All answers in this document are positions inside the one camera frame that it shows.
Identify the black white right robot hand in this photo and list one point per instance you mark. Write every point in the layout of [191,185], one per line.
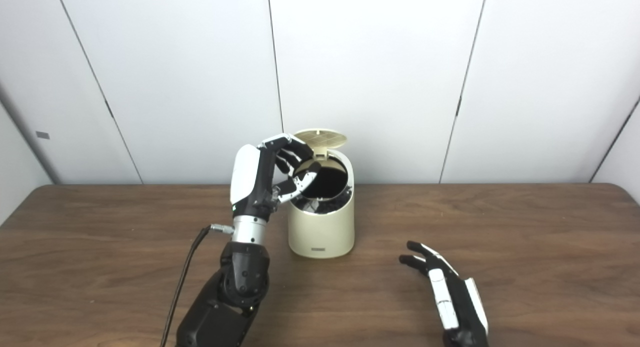
[452,297]

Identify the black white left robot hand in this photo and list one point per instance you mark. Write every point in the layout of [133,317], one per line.
[250,177]

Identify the cream round bin lid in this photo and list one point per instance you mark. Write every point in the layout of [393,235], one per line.
[322,138]

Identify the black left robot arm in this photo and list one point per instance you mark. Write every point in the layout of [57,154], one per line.
[235,297]

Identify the cream-colored bin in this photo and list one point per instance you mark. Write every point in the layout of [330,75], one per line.
[322,232]

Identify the small grey wall label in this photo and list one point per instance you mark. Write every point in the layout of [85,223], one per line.
[43,135]

